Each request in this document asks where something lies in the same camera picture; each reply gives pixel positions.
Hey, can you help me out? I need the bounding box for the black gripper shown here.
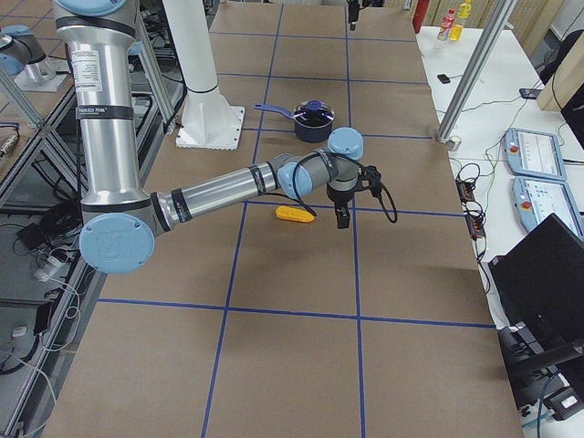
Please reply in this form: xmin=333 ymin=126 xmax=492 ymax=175
xmin=327 ymin=179 xmax=357 ymax=229
xmin=348 ymin=0 xmax=359 ymax=31

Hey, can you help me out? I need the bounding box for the yellow toy corn cob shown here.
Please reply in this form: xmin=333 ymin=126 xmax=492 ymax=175
xmin=275 ymin=205 xmax=316 ymax=224

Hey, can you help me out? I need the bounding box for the glass pot lid blue knob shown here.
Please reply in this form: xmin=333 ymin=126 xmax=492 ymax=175
xmin=293 ymin=100 xmax=335 ymax=126

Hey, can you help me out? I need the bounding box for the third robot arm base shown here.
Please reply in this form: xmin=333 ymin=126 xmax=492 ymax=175
xmin=1 ymin=25 xmax=69 ymax=92

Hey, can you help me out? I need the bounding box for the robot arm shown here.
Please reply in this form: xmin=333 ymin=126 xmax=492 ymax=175
xmin=53 ymin=1 xmax=366 ymax=274

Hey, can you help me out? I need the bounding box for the dark blue pot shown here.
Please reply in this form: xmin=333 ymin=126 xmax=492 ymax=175
xmin=254 ymin=99 xmax=335 ymax=143

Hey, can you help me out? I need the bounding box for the red drink bottle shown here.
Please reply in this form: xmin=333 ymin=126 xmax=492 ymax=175
xmin=437 ymin=8 xmax=455 ymax=41

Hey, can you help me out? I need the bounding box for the yellow drink bottle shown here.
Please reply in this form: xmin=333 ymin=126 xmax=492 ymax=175
xmin=449 ymin=0 xmax=473 ymax=41

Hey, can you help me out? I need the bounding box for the black phone on table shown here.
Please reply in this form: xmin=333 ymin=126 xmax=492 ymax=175
xmin=437 ymin=74 xmax=451 ymax=84

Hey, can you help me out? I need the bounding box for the orange black power strip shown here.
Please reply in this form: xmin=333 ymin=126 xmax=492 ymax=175
xmin=455 ymin=179 xmax=486 ymax=241

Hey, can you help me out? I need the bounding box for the dark smartphone right table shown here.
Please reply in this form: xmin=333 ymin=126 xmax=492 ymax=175
xmin=519 ymin=88 xmax=541 ymax=99

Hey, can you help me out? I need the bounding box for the lower teach pendant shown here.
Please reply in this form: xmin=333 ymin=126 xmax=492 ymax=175
xmin=512 ymin=176 xmax=583 ymax=239

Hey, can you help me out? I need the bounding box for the teach pendant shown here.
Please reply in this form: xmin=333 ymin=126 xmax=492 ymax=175
xmin=512 ymin=176 xmax=583 ymax=239
xmin=501 ymin=128 xmax=567 ymax=182

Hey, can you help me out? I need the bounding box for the upper teach pendant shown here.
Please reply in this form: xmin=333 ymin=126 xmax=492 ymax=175
xmin=501 ymin=128 xmax=567 ymax=182

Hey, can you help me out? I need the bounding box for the black laptop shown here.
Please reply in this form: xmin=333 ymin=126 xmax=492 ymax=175
xmin=487 ymin=213 xmax=584 ymax=339

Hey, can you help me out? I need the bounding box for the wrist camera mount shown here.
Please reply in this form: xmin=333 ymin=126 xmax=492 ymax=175
xmin=354 ymin=165 xmax=383 ymax=199

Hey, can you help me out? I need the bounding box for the aluminium frame post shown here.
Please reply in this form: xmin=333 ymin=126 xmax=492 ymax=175
xmin=435 ymin=0 xmax=517 ymax=151

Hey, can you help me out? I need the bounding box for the white camera stand column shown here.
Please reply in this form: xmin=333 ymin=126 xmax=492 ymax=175
xmin=163 ymin=0 xmax=245 ymax=151

